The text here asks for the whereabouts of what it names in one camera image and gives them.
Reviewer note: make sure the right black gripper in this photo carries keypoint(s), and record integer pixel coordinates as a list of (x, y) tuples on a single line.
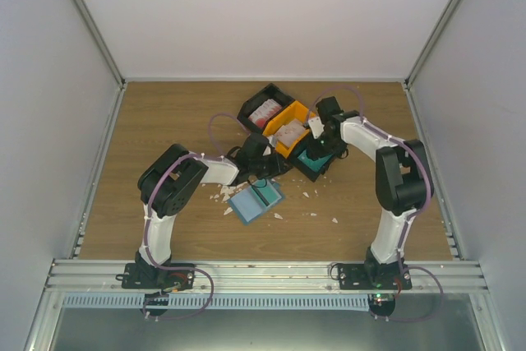
[(315, 152)]

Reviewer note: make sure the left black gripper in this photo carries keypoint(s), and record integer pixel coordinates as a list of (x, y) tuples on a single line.
[(278, 167)]

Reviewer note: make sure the teal magnetic stripe card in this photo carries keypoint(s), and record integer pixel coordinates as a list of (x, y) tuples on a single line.
[(268, 192)]

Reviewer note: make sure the blue card holder wallet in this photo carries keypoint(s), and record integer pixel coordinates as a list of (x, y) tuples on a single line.
[(247, 206)]

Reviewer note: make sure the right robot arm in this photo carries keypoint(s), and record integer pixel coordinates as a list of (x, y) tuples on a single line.
[(403, 183)]

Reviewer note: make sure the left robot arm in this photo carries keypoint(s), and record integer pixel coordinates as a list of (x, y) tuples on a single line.
[(169, 183)]

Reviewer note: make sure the teal cards stack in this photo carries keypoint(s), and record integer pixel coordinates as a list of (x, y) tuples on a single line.
[(315, 165)]

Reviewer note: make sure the white red cards pile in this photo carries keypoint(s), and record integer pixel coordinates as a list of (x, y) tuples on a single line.
[(289, 133)]

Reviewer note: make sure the red white cards stack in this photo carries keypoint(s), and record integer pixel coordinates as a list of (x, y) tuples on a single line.
[(262, 114)]

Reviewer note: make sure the right black bin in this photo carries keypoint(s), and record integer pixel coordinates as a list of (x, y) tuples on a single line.
[(293, 160)]

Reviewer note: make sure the black bin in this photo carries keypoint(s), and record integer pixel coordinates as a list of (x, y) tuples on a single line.
[(293, 160), (271, 91)]

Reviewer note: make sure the yellow bin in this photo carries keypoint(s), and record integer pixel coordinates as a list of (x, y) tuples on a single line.
[(294, 110)]

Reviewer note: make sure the left black bin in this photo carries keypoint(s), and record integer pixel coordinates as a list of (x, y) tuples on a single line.
[(271, 91)]

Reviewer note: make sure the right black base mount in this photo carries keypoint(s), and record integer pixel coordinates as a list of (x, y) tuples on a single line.
[(362, 276)]

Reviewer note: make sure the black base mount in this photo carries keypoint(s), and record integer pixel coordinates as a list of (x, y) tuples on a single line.
[(144, 276), (362, 276)]

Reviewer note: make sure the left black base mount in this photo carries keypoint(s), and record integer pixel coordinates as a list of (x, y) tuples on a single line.
[(144, 276)]

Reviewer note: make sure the grey slotted cable duct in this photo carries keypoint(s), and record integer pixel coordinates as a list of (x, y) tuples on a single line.
[(323, 302)]

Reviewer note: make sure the aluminium front rail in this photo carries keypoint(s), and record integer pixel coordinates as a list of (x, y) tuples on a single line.
[(273, 277)]

